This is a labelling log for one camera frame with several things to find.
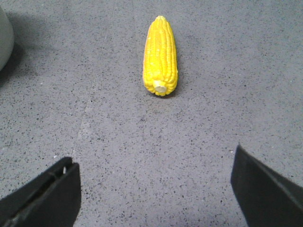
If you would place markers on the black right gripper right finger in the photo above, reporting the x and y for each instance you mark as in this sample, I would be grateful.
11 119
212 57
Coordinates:
266 198

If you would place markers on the pale green electric cooking pot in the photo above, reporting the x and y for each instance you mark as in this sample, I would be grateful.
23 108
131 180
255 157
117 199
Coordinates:
6 39

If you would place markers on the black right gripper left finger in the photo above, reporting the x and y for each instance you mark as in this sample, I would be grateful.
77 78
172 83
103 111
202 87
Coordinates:
52 199

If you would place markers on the yellow corn cob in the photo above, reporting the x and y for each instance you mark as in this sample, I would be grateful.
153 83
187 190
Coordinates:
160 68

